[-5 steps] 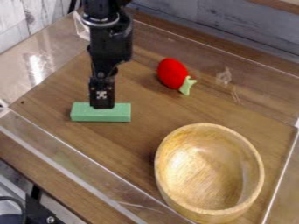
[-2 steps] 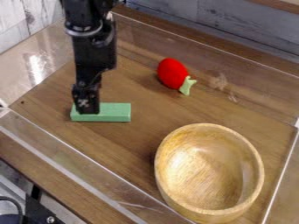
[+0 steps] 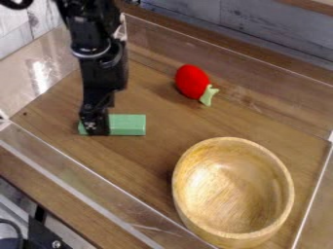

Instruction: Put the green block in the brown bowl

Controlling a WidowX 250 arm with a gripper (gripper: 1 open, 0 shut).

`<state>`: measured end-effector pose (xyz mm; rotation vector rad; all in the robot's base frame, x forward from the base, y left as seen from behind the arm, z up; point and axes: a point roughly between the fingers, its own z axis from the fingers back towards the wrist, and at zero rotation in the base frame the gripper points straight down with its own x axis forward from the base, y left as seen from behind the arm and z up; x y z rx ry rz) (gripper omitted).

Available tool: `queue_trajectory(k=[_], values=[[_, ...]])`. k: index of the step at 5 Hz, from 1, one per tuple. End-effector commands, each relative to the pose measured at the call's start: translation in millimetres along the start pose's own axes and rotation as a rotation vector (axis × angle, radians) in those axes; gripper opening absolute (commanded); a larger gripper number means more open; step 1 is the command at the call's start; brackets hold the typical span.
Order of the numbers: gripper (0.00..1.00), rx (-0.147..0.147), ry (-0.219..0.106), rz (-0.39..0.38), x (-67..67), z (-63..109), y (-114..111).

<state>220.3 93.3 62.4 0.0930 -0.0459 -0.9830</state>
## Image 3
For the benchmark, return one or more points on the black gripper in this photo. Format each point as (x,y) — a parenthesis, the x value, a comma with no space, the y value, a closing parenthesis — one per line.
(104,77)

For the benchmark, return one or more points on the green rectangular block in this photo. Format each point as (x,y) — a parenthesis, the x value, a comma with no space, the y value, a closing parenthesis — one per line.
(127,125)

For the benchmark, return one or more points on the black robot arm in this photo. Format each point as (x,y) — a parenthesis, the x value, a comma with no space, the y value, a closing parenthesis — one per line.
(94,22)

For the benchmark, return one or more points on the brown wooden bowl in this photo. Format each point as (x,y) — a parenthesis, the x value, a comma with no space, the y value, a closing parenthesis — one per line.
(233,192)

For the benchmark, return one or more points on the red plush strawberry toy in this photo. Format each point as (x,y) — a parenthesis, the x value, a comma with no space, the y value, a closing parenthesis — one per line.
(194,85)

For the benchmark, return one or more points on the clear acrylic corner bracket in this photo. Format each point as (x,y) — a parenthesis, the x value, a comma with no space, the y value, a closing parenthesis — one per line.
(120,33)

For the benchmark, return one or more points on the clear acrylic enclosure wall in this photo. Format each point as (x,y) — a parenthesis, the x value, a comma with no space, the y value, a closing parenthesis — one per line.
(106,184)

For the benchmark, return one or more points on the black clamp with cable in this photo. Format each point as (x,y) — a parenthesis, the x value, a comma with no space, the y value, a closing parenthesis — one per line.
(31,233)

